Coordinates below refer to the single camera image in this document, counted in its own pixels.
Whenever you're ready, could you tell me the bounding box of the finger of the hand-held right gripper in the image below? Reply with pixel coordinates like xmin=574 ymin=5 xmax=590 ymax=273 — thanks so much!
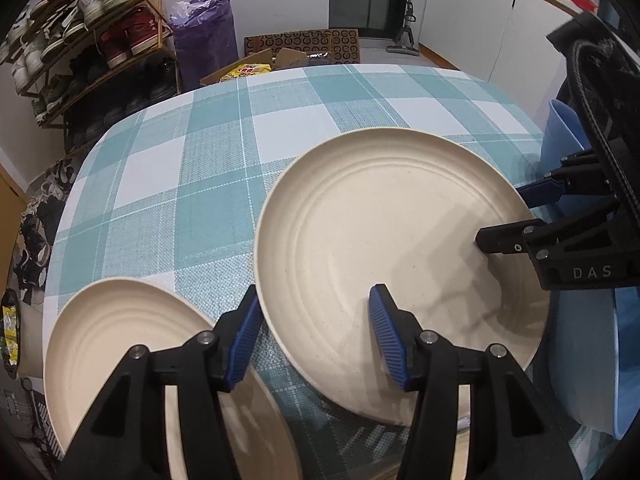
xmin=516 ymin=148 xmax=612 ymax=207
xmin=474 ymin=199 xmax=619 ymax=262

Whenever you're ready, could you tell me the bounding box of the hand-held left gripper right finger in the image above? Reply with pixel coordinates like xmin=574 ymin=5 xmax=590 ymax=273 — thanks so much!
xmin=369 ymin=284 xmax=586 ymax=480

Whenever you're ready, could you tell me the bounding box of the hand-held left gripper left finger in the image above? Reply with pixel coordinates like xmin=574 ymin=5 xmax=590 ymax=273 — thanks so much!
xmin=62 ymin=285 xmax=263 ymax=480

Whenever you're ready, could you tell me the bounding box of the blue bowl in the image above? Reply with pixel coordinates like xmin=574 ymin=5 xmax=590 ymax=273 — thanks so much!
xmin=547 ymin=287 xmax=640 ymax=442
xmin=540 ymin=99 xmax=597 ymax=187

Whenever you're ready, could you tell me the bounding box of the cream round plate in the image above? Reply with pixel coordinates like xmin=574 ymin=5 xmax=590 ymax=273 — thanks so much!
xmin=42 ymin=279 xmax=303 ymax=480
xmin=254 ymin=127 xmax=551 ymax=428

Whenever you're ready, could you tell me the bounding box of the white kitchen cabinet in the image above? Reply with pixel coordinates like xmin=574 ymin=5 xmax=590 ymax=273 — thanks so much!
xmin=417 ymin=0 xmax=596 ymax=97

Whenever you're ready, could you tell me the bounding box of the grey stick vacuum cleaner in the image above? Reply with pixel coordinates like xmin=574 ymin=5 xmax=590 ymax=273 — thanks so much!
xmin=386 ymin=2 xmax=421 ymax=56

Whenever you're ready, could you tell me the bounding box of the pile of dark shoes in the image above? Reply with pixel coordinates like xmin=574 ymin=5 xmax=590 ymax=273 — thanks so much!
xmin=10 ymin=157 xmax=77 ymax=307

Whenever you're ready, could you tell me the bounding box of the yellow green snack packet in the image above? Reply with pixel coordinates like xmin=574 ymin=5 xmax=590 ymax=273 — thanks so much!
xmin=0 ymin=290 xmax=22 ymax=377

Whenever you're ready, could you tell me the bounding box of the wooden room door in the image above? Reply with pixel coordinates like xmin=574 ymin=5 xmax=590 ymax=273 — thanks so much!
xmin=0 ymin=157 xmax=31 ymax=221

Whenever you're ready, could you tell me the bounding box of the open cardboard box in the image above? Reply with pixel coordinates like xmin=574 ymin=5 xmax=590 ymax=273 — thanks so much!
xmin=200 ymin=47 xmax=315 ymax=87

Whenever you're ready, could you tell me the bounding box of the brown patterned cardboard box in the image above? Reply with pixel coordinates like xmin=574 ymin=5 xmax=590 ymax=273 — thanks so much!
xmin=243 ymin=29 xmax=361 ymax=65

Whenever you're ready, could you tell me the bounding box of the purple plastic bag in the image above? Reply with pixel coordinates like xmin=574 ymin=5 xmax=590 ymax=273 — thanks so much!
xmin=167 ymin=0 xmax=239 ymax=91

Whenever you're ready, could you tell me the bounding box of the wooden shoe rack with shoes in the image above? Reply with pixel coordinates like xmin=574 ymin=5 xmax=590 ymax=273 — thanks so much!
xmin=0 ymin=0 xmax=178 ymax=126

